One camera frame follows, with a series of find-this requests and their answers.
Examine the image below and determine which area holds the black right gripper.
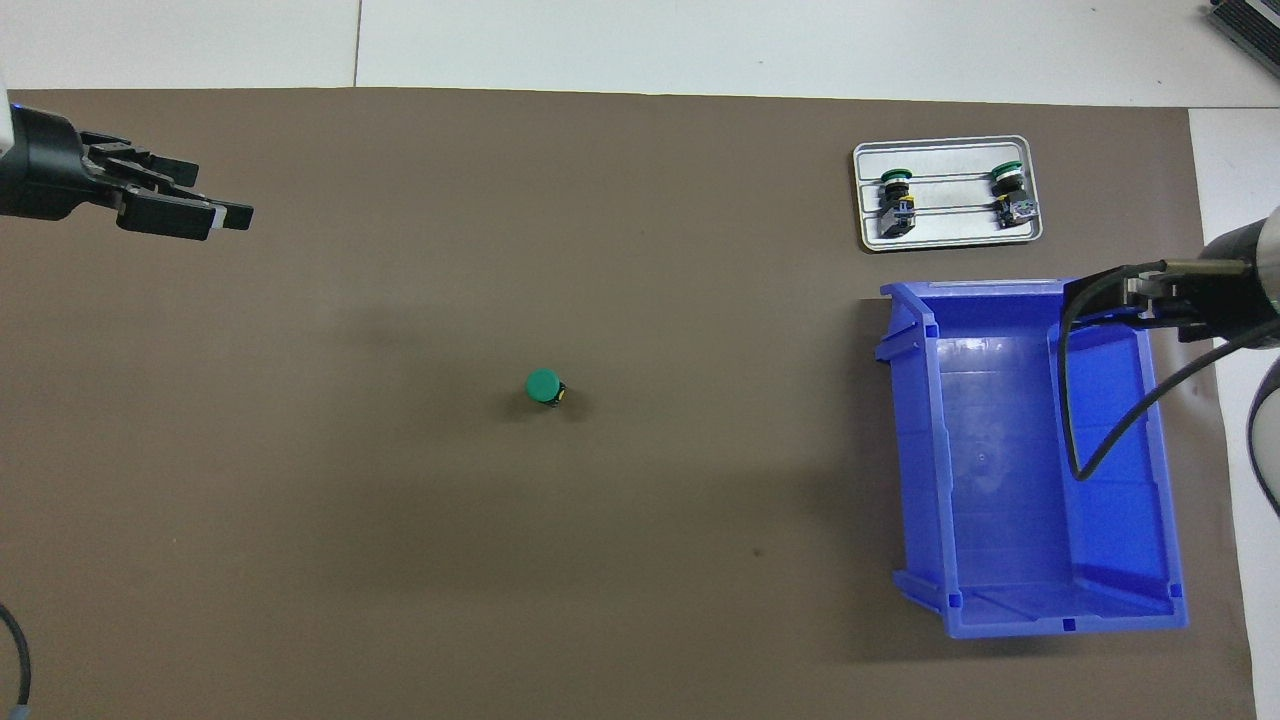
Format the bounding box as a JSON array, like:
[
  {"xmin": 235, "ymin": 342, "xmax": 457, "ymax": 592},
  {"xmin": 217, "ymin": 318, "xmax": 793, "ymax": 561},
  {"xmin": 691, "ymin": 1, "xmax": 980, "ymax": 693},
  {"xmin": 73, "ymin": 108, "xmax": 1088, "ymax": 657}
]
[{"xmin": 1085, "ymin": 256, "xmax": 1280, "ymax": 345}]

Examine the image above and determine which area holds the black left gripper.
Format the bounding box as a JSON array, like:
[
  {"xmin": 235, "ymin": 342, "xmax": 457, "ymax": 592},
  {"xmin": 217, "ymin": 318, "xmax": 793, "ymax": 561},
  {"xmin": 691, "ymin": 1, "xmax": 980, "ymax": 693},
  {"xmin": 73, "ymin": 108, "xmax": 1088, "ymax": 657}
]
[{"xmin": 0, "ymin": 105, "xmax": 255, "ymax": 242}]

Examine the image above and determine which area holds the green push button switch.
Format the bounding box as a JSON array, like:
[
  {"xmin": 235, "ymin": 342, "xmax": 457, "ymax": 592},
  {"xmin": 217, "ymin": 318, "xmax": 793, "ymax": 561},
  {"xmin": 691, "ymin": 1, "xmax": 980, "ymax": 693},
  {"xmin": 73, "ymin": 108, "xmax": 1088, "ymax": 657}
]
[
  {"xmin": 523, "ymin": 367, "xmax": 570, "ymax": 410},
  {"xmin": 988, "ymin": 160, "xmax": 1042, "ymax": 232},
  {"xmin": 877, "ymin": 167, "xmax": 920, "ymax": 240}
]

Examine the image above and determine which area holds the grey metal tray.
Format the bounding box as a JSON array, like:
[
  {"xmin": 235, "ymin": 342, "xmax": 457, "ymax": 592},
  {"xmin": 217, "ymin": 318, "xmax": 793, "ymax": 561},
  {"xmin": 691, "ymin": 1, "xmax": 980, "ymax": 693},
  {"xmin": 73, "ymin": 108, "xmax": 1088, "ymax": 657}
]
[{"xmin": 852, "ymin": 135, "xmax": 1045, "ymax": 254}]

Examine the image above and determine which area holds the blue plastic storage bin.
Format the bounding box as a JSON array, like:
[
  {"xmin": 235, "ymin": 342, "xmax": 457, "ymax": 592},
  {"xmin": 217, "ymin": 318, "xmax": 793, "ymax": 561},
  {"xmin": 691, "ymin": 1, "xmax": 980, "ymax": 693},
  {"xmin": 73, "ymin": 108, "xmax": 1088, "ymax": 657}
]
[{"xmin": 874, "ymin": 277, "xmax": 1191, "ymax": 642}]

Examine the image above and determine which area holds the grey ribbed device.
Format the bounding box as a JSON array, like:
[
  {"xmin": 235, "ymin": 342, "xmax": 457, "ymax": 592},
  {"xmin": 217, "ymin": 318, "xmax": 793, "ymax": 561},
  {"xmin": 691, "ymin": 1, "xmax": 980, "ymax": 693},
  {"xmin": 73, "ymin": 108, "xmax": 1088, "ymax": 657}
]
[{"xmin": 1205, "ymin": 0, "xmax": 1280, "ymax": 77}]

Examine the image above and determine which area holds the brown table mat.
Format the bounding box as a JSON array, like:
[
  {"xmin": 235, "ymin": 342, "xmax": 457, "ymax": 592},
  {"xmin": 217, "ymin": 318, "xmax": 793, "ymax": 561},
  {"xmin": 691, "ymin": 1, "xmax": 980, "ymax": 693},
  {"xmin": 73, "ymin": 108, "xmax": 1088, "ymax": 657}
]
[{"xmin": 0, "ymin": 87, "xmax": 1257, "ymax": 720}]

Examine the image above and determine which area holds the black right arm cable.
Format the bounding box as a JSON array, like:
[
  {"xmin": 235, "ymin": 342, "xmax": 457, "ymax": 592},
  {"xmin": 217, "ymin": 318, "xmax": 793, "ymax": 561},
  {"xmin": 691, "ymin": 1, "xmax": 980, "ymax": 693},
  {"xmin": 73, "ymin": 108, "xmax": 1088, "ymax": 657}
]
[{"xmin": 1057, "ymin": 258, "xmax": 1280, "ymax": 484}]

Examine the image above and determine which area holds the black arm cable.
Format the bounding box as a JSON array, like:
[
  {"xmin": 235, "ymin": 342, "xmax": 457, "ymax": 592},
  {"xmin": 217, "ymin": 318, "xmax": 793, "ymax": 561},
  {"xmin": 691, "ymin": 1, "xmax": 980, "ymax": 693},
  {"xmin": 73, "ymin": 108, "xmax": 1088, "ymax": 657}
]
[
  {"xmin": 0, "ymin": 604, "xmax": 33, "ymax": 717},
  {"xmin": 1057, "ymin": 258, "xmax": 1280, "ymax": 484}
]

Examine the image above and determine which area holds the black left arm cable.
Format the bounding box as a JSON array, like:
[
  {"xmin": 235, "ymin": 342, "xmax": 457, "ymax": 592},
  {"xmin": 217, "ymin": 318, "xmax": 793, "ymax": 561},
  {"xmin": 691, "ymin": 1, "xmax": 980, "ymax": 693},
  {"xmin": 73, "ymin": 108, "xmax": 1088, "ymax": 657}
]
[{"xmin": 0, "ymin": 604, "xmax": 33, "ymax": 717}]

